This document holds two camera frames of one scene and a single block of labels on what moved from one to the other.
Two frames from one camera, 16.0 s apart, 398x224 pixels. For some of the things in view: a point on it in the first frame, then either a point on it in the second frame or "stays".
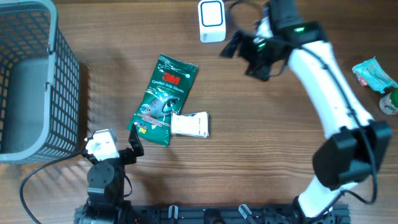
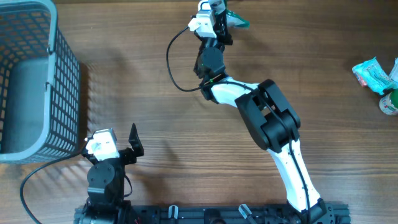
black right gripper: (260, 72) → (221, 27)
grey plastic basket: (40, 85) stays
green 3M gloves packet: (164, 93) → (234, 20)
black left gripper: (129, 156) stays
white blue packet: (194, 124) → (393, 76)
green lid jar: (388, 102) stays
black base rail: (234, 214) stays
